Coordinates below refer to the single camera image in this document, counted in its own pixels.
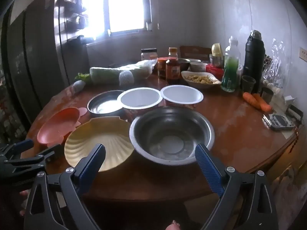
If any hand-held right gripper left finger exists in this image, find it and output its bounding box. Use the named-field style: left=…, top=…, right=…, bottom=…
left=23, top=144, right=106, bottom=230

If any steel mug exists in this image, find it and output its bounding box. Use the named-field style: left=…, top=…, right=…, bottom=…
left=209, top=54, right=224, bottom=67

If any wrapped napa cabbage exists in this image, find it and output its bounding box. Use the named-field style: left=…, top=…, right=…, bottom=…
left=89, top=60, right=156, bottom=85

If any black thermos flask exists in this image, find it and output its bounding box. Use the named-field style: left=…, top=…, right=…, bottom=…
left=242, top=30, right=265, bottom=94

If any white ceramic bowl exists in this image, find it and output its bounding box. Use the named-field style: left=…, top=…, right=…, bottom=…
left=189, top=62, right=208, bottom=73

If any green dish soap bottle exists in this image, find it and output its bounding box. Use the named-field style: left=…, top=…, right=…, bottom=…
left=221, top=36, right=241, bottom=93

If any wooden chair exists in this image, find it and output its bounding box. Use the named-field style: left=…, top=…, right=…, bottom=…
left=179, top=45, right=213, bottom=60

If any steel cup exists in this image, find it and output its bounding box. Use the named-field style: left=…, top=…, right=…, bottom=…
left=261, top=87, right=275, bottom=104

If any red-lidded sauce jar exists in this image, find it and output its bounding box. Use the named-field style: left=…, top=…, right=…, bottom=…
left=157, top=57, right=172, bottom=79

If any smartphone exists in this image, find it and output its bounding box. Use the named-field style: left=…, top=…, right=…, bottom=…
left=262, top=114, right=296, bottom=132

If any window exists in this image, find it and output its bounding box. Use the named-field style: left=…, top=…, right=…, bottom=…
left=69, top=0, right=153, bottom=39

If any small steel bowl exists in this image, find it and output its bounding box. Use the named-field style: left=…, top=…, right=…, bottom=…
left=177, top=58, right=202, bottom=71
left=87, top=90, right=125, bottom=118

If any white instant noodle bowl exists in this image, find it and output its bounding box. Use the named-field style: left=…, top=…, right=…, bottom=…
left=160, top=85, right=204, bottom=111
left=117, top=88, right=162, bottom=121

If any yellow shell-shaped plate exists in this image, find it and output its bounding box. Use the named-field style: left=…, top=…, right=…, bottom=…
left=64, top=116, right=135, bottom=172

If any green lettuce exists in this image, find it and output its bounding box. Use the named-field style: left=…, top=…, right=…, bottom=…
left=75, top=72, right=92, bottom=82

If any pink shell-shaped plate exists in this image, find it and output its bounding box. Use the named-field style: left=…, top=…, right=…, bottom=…
left=37, top=107, right=88, bottom=147

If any red tissue box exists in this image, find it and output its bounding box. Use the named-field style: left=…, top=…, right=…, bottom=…
left=205, top=63, right=226, bottom=81

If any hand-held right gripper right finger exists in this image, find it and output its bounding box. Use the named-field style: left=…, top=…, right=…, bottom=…
left=195, top=144, right=280, bottom=230

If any grey refrigerator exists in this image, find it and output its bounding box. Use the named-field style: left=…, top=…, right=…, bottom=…
left=5, top=0, right=71, bottom=125

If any dark sauce bottle red label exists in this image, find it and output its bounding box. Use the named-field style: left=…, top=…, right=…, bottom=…
left=165, top=57, right=181, bottom=85

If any white dish of food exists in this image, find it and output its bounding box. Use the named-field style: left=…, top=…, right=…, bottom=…
left=181, top=71, right=222, bottom=89

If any black-lidded clear jar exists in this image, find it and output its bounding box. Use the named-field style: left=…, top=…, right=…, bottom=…
left=141, top=48, right=158, bottom=61

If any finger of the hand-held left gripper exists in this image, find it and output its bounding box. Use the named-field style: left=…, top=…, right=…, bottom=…
left=3, top=144, right=63, bottom=172
left=0, top=139, right=34, bottom=159

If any clear plastic cup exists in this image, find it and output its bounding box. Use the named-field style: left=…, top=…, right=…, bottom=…
left=241, top=75, right=257, bottom=94

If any fruit in white foam net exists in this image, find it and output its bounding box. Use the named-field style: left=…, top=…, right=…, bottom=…
left=72, top=80, right=85, bottom=93
left=119, top=71, right=135, bottom=87

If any crinkled clear plastic wrap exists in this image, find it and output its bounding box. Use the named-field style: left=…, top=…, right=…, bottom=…
left=262, top=38, right=286, bottom=82

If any yellow plastic cup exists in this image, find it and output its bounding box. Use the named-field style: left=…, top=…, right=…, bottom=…
left=211, top=43, right=223, bottom=58

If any large steel bowl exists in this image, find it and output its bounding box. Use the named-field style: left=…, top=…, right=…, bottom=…
left=129, top=105, right=215, bottom=166

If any person's left hand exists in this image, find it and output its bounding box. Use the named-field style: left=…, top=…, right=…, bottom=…
left=19, top=190, right=30, bottom=217

